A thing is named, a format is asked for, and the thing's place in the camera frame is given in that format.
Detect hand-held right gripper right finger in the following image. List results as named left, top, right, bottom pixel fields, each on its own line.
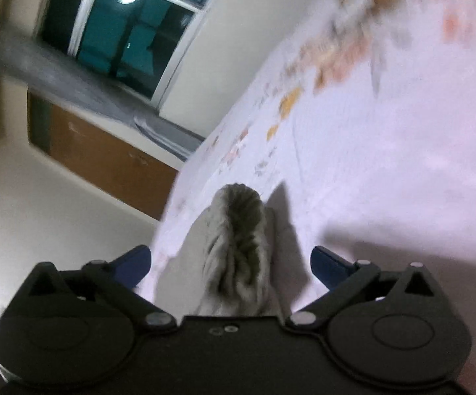
left=284, top=246, right=441, bottom=332

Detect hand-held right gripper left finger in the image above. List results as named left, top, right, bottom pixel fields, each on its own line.
left=27, top=245, right=178, bottom=333

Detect light grey pants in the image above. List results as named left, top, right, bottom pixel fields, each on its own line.
left=153, top=183, right=317, bottom=318

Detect brown wooden cabinet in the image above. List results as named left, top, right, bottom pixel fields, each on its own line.
left=27, top=91, right=182, bottom=222

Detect pink floral bed sheet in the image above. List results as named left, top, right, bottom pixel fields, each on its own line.
left=139, top=0, right=476, bottom=383

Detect grey curtain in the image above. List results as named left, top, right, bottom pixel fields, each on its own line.
left=0, top=24, right=206, bottom=162

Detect white-framed window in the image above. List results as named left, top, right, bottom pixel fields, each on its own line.
left=34, top=0, right=232, bottom=111

